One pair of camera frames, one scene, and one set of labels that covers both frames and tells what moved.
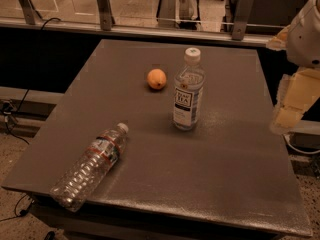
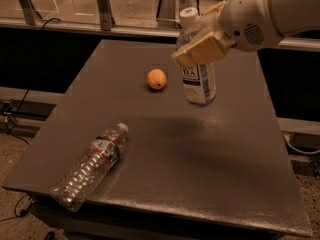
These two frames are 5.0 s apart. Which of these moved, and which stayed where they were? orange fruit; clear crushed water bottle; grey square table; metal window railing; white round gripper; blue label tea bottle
Moved: white round gripper; blue label tea bottle
Stayed: metal window railing; grey square table; clear crushed water bottle; orange fruit
